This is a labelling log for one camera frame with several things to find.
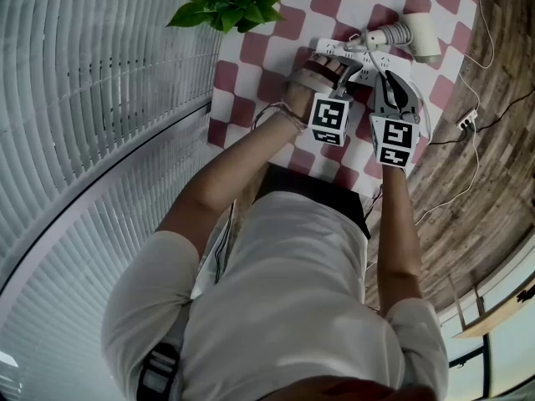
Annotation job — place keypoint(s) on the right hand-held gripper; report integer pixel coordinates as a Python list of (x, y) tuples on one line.
[(395, 140)]

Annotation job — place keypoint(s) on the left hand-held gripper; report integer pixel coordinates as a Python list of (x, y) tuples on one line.
[(328, 117)]

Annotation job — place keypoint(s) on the white power strip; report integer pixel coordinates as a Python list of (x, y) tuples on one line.
[(368, 63)]

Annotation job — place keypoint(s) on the person's left forearm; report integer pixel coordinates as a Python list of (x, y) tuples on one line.
[(234, 169)]

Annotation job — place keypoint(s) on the person's right forearm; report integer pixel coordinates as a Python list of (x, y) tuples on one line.
[(399, 232)]

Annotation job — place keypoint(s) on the white hair dryer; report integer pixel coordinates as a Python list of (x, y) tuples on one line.
[(422, 36)]

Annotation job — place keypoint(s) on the person's left hand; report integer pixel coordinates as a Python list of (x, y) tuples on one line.
[(305, 86)]

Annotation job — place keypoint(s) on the small white extension socket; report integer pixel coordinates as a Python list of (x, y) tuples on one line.
[(467, 120)]

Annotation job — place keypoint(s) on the red white checkered tablecloth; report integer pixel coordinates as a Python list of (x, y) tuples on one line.
[(259, 90)]

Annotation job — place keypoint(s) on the green potted plant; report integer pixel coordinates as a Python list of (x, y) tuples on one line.
[(225, 6)]

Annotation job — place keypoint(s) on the person's white shirt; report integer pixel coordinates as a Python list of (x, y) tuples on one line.
[(284, 299)]

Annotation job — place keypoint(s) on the small black object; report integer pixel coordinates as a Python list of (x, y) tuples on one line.
[(526, 295)]

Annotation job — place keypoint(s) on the wooden table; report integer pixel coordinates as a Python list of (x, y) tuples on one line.
[(497, 316)]

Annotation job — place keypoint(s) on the white window blinds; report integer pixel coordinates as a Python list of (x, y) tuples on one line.
[(83, 77)]

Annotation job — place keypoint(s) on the grey window frame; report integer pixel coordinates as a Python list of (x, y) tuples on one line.
[(104, 190)]

